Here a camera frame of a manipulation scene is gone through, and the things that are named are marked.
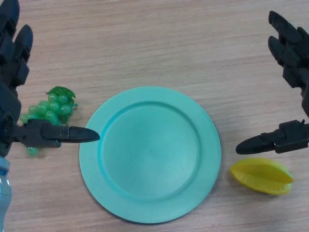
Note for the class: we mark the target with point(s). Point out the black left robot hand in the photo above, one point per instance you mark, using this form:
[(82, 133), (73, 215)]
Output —
[(9, 108)]

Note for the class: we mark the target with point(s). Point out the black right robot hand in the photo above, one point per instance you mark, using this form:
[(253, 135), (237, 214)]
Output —
[(289, 43)]

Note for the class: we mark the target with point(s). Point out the yellow starfruit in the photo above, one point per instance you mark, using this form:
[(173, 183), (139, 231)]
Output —
[(260, 176)]

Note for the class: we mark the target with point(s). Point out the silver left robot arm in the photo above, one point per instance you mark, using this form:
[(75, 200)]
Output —
[(3, 188)]

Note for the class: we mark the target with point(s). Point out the green round plate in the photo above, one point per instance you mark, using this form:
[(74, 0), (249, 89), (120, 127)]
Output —
[(149, 154)]

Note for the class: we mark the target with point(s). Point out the green grape bunch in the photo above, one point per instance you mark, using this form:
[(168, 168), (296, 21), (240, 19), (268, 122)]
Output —
[(53, 106)]

